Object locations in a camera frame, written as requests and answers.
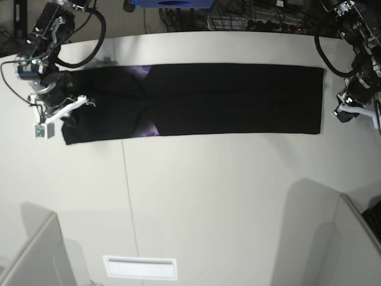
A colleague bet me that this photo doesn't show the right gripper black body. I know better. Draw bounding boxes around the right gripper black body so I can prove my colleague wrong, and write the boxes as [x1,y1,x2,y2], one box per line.
[28,73,96,125]

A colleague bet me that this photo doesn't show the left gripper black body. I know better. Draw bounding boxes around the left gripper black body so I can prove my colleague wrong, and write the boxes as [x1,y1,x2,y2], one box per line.
[333,77,378,123]

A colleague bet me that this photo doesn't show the black T-shirt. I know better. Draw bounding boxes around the black T-shirt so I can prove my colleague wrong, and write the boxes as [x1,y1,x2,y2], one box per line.
[61,64,324,145]

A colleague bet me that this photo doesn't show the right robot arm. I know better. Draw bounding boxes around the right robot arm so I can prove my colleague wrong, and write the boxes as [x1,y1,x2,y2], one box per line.
[11,1,107,126]

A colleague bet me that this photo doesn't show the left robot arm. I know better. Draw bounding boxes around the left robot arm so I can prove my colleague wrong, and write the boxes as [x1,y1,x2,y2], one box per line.
[314,1,380,130]

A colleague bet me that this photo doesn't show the blue box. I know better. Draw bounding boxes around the blue box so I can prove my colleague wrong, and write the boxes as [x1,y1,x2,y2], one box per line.
[132,0,214,9]

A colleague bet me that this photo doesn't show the black power strip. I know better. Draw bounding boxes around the black power strip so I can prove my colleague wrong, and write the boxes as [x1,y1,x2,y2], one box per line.
[245,19,311,35]

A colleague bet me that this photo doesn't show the black keyboard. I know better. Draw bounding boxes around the black keyboard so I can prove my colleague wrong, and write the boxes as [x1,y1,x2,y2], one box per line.
[362,201,381,241]

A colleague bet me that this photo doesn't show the right grey partition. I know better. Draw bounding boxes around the right grey partition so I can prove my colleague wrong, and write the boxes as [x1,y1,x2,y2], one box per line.
[271,179,380,285]

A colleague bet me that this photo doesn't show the grey partition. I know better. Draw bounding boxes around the grey partition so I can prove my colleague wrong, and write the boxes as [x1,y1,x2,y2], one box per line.
[1,202,77,285]
[271,179,380,285]

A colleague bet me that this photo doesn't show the left grey partition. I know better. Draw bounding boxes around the left grey partition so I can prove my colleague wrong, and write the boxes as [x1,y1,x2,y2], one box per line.
[1,202,77,285]

